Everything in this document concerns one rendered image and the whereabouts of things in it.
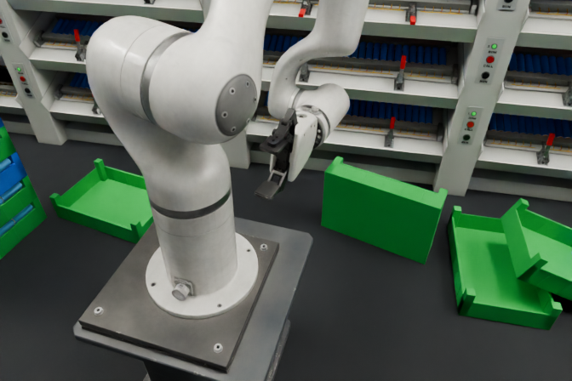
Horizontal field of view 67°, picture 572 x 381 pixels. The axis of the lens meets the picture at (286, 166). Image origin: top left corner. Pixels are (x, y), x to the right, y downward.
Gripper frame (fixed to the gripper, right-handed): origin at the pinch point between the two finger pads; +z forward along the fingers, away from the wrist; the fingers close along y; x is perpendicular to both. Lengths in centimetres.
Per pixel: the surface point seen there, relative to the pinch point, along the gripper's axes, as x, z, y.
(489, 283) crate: -47, -38, 39
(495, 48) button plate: -29, -65, -10
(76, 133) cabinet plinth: 95, -44, 49
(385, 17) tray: -2, -60, -12
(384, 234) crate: -19, -39, 36
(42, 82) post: 101, -39, 29
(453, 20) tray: -18, -65, -14
